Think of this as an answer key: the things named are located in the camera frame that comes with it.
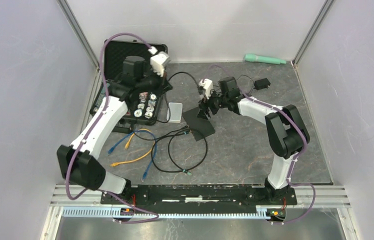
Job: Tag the mint green flashlight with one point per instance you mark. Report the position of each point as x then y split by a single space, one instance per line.
253 58

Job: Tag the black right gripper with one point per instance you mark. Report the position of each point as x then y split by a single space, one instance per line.
206 103

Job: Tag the black power adapter plug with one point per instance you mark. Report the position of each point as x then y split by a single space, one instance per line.
260 84

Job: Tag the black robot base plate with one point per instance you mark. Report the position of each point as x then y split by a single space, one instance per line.
207 208

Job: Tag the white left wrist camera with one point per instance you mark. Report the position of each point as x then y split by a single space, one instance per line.
158 62

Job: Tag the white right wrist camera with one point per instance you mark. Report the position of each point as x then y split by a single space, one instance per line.
205 87

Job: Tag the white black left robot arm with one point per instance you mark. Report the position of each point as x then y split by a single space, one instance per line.
78 162

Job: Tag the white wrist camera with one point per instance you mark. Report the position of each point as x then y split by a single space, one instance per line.
205 87
158 62

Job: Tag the aluminium frame rail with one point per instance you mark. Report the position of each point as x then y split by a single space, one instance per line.
320 196

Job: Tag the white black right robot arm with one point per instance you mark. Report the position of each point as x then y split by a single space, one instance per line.
287 133

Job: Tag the black router box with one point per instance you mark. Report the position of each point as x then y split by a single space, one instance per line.
203 126

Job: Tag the white network switch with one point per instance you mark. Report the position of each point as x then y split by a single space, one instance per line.
174 112

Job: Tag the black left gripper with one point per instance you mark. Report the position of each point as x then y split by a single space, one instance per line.
163 85

